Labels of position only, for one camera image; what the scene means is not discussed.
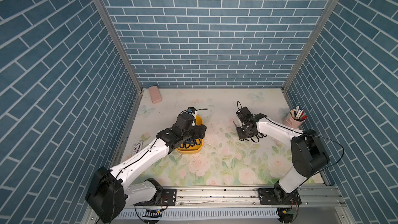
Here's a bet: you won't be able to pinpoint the black scissors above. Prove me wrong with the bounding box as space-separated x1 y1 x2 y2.
250 133 267 143

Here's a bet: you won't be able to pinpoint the dark blue handled scissors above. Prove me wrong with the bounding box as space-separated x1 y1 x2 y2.
180 140 202 149

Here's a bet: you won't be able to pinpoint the yellow plastic storage box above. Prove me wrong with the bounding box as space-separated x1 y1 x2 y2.
175 113 203 154

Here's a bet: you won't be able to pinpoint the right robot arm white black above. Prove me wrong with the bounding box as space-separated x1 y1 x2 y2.
236 107 330 204

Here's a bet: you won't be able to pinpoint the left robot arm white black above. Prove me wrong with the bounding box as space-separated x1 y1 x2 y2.
85 107 207 224

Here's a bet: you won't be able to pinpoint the pink pen holder cup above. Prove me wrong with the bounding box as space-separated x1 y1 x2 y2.
283 111 304 129

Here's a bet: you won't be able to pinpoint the pink pencil case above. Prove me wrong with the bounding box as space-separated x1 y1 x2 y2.
148 86 162 104

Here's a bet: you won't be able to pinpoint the pens in cup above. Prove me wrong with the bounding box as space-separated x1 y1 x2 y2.
291 106 307 122

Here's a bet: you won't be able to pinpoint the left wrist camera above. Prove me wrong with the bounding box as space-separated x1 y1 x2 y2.
186 107 197 115

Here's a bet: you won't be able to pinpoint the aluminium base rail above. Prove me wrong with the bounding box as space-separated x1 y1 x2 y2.
88 186 346 209

